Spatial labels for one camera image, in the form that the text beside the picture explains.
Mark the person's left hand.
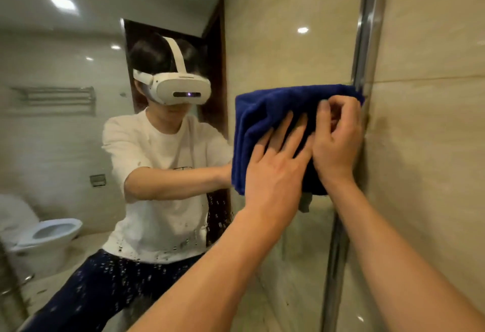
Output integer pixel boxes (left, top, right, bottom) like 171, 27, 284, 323
242, 111, 316, 233

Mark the person's right hand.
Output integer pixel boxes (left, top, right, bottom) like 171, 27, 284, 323
312, 95, 364, 189

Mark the blue microfibre cloth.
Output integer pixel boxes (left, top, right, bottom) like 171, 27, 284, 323
231, 84, 366, 197

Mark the silver framed wall mirror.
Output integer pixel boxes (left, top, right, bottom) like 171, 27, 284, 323
0, 0, 394, 332

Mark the person's right forearm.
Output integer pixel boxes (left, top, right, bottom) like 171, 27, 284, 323
325, 176, 485, 332

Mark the person's left forearm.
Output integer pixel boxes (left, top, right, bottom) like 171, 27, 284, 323
128, 208, 285, 332

